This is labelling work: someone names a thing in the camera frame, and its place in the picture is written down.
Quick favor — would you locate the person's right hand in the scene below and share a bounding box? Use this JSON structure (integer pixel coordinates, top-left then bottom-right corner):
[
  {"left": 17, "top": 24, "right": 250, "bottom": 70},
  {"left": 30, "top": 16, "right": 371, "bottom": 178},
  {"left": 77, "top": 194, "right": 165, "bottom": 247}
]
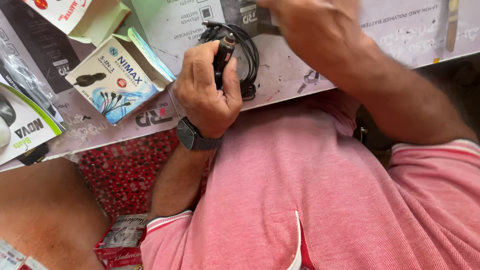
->
[{"left": 257, "top": 0, "right": 376, "bottom": 76}]

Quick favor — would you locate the person's left hand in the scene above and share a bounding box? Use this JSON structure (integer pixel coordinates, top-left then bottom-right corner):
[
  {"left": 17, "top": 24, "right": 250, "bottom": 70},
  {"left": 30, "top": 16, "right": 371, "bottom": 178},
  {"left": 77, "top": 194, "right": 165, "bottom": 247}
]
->
[{"left": 173, "top": 40, "right": 243, "bottom": 138}]

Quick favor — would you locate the black car charger with cables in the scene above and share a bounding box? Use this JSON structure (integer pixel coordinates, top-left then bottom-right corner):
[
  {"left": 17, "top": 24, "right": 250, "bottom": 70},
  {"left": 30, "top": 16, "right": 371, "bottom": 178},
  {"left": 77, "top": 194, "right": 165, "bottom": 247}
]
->
[{"left": 199, "top": 20, "right": 260, "bottom": 102}]

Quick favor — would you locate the white printed poster sheet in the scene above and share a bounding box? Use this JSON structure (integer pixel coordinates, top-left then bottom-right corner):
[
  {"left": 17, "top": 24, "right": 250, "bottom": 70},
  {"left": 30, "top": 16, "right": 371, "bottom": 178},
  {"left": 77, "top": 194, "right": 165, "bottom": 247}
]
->
[{"left": 129, "top": 0, "right": 480, "bottom": 112}]

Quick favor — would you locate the black wrist watch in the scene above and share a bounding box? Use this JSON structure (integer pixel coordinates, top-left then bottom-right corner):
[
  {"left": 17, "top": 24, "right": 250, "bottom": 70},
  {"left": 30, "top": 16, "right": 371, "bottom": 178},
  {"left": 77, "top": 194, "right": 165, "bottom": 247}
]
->
[{"left": 176, "top": 116, "right": 224, "bottom": 152}]

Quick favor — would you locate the white blue charger box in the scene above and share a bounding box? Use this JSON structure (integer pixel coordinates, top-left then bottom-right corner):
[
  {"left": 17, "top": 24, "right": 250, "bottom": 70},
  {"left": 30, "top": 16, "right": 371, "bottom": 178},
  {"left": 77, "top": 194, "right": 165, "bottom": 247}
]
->
[{"left": 65, "top": 27, "right": 177, "bottom": 125}]

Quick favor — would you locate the yellow wooden stick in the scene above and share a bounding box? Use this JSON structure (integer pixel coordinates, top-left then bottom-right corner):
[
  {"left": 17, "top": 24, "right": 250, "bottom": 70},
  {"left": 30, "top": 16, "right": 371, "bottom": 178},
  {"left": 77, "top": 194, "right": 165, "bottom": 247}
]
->
[{"left": 445, "top": 0, "right": 460, "bottom": 53}]

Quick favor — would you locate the person's pink shirt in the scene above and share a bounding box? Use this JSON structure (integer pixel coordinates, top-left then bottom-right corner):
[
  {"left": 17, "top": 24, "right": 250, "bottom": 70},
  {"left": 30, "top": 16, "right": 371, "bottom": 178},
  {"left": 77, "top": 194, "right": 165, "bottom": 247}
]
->
[{"left": 140, "top": 89, "right": 480, "bottom": 270}]

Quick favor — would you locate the white red cardboard box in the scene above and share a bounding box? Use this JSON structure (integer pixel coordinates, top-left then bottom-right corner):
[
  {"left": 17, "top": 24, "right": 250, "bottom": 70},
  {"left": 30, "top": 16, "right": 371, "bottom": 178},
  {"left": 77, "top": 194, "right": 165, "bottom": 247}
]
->
[{"left": 22, "top": 0, "right": 132, "bottom": 47}]

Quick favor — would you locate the red dotted cushion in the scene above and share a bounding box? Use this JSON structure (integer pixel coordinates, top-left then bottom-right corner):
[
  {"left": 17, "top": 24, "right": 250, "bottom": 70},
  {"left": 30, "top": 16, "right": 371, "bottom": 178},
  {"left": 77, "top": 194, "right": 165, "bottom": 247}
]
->
[{"left": 77, "top": 127, "right": 211, "bottom": 222}]

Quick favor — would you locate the grey printed poster sheet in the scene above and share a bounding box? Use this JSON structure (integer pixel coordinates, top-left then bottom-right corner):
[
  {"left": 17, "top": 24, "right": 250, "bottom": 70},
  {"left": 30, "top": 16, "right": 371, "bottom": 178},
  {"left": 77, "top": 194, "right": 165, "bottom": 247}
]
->
[{"left": 0, "top": 0, "right": 184, "bottom": 173}]

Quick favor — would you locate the clear plastic bag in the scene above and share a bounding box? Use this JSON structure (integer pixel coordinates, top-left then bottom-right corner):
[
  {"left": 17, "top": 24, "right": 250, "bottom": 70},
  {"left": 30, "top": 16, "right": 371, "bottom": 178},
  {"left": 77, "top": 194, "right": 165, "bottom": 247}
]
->
[{"left": 0, "top": 37, "right": 65, "bottom": 124}]

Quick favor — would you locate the white green mouse box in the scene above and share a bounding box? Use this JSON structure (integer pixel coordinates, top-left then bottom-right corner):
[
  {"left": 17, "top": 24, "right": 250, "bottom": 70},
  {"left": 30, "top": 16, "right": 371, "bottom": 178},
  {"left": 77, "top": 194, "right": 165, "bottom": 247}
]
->
[{"left": 0, "top": 82, "right": 64, "bottom": 166}]

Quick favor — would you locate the red beer carton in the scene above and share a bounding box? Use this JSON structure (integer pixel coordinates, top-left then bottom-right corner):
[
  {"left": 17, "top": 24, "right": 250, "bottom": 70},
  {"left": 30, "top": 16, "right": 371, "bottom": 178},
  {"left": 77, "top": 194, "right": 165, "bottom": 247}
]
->
[{"left": 94, "top": 214, "right": 148, "bottom": 269}]

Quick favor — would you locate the small black packet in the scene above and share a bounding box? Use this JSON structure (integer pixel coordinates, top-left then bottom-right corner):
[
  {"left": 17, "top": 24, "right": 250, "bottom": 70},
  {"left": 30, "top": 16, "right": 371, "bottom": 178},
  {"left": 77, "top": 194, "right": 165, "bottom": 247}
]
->
[{"left": 17, "top": 143, "right": 50, "bottom": 166}]

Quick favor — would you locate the person's bare leg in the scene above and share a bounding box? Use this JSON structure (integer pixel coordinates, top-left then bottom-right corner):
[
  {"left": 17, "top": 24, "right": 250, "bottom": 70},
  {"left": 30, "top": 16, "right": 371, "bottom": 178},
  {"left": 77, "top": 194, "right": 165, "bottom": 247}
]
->
[{"left": 0, "top": 157, "right": 110, "bottom": 270}]

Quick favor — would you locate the printed paper packet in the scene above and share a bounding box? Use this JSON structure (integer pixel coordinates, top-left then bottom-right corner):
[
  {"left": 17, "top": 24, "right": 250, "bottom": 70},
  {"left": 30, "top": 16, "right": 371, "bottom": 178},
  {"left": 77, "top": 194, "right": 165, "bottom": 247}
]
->
[{"left": 0, "top": 239, "right": 50, "bottom": 270}]

